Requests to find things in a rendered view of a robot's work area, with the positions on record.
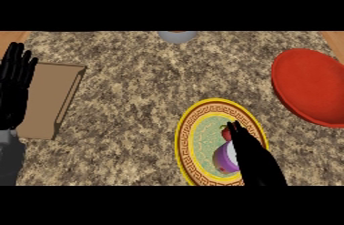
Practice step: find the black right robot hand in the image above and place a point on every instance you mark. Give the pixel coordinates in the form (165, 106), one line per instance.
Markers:
(255, 161)

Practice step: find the yellow patterned plate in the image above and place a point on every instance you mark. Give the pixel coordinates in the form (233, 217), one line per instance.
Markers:
(201, 143)

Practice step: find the red bowl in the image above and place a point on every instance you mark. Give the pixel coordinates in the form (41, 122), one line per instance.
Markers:
(310, 86)

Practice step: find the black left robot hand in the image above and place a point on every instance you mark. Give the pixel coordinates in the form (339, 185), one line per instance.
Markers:
(12, 83)

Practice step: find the grey rounded object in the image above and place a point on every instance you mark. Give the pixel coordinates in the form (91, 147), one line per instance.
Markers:
(177, 36)

